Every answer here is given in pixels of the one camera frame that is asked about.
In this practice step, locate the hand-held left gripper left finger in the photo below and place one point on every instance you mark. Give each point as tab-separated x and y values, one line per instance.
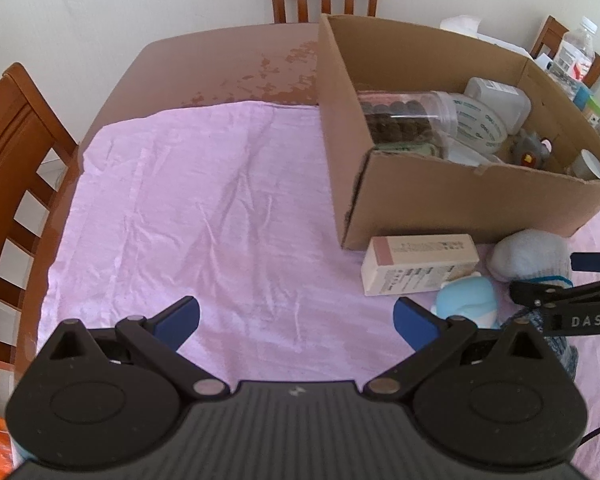
180	317

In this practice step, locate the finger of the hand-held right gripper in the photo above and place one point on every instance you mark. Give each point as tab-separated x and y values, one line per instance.
587	261
545	292

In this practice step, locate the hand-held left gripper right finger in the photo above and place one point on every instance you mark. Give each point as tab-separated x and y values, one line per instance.
412	322

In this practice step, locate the white sock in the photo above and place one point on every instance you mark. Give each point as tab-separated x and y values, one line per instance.
527	255

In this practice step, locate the large cardboard box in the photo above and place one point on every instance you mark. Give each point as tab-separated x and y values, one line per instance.
430	200

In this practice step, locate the grey cat toy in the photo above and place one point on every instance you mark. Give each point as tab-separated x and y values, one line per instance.
527	147

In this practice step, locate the green and white packet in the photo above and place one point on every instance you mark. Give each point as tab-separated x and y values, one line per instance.
410	150

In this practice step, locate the blue knit sock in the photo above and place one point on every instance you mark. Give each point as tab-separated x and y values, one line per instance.
562	355

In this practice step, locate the white and pink carton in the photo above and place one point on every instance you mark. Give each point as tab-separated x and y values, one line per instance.
420	265

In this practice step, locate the light blue toy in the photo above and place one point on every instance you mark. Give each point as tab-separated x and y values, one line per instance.
467	297

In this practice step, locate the paper cup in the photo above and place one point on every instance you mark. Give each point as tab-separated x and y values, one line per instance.
587	165

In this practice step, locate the pink cloth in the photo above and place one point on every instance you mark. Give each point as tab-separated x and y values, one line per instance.
205	210

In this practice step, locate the green lid jar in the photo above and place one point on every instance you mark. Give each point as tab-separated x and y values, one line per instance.
596	107

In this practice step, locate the white flat packet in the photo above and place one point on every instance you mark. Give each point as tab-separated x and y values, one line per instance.
470	155

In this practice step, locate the teal box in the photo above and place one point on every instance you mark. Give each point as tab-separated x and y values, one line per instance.
581	95

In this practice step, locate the white plastic container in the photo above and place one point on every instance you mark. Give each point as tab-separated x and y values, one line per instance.
505	100

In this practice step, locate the clear jar of dark snacks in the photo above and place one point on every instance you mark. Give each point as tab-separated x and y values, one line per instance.
400	120

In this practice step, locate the clear plastic water bottle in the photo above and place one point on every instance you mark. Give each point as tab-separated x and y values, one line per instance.
575	50

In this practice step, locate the white tissue paper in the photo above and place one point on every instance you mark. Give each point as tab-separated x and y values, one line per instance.
460	24

